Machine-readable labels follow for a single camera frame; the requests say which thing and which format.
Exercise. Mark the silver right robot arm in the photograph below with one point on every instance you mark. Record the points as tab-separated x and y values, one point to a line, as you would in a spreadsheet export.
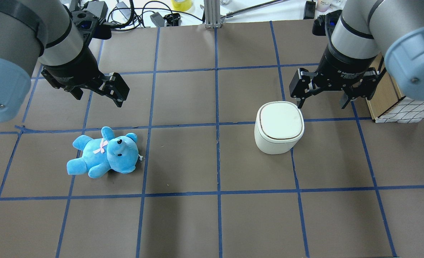
366	40

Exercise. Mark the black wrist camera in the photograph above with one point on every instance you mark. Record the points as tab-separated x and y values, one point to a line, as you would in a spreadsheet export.
325	24
90	19

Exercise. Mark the black power adapter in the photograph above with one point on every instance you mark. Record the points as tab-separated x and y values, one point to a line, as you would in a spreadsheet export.
309	10

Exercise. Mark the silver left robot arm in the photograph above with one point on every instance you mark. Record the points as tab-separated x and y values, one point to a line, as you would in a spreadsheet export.
58	37

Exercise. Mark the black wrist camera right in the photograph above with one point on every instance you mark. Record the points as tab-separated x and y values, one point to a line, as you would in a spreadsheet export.
325	24

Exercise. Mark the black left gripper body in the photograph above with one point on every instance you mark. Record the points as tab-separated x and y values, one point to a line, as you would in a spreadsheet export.
72	71

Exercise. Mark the aluminium frame post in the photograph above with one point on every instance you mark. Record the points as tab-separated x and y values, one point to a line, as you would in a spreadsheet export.
212	14

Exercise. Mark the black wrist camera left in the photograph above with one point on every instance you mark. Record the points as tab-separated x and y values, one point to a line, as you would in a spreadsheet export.
90	19

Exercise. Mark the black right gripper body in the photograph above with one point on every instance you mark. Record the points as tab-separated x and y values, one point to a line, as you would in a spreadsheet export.
342	67

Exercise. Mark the long metal rod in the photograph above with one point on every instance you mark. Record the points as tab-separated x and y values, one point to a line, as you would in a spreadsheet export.
249	9

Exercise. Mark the blue teddy bear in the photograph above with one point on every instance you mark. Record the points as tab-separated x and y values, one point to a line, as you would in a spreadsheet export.
98	156

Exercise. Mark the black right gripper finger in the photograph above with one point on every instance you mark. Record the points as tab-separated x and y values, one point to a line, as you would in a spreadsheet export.
306	84
365	87

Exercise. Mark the wooden box with grid cloth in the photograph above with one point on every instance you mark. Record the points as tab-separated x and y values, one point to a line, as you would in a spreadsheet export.
389	104

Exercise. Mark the yellow tape roll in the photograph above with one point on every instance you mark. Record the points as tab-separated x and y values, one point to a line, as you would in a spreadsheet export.
181	5

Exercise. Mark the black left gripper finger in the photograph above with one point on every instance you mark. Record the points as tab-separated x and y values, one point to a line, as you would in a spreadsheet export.
112	86

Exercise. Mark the white trash can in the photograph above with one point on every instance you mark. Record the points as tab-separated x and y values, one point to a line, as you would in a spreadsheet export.
279	126

